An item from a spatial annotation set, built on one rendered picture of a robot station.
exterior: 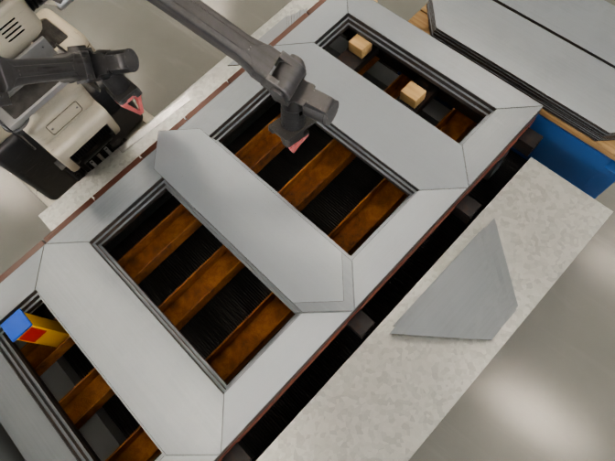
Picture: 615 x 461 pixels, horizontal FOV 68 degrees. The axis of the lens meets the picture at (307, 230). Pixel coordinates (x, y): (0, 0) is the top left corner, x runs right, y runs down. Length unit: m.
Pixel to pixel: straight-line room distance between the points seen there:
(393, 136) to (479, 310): 0.52
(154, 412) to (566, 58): 1.47
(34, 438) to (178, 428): 0.35
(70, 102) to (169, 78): 1.20
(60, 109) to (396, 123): 1.01
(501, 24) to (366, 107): 0.50
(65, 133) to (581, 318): 2.05
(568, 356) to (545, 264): 0.84
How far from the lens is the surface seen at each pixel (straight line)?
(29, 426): 1.35
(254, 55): 0.93
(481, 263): 1.27
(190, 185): 1.32
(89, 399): 1.48
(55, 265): 1.40
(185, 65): 2.78
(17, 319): 1.38
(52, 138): 1.67
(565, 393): 2.13
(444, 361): 1.24
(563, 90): 1.52
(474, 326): 1.23
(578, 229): 1.44
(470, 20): 1.62
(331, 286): 1.14
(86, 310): 1.32
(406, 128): 1.33
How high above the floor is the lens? 1.97
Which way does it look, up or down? 69 degrees down
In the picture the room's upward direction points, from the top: 15 degrees counter-clockwise
